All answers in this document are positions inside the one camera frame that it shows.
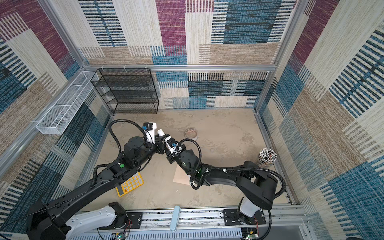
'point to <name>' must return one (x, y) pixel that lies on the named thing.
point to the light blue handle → (175, 219)
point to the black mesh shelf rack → (127, 90)
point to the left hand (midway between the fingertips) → (168, 133)
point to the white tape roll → (191, 133)
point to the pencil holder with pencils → (266, 157)
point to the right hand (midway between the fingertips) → (167, 143)
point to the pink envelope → (180, 176)
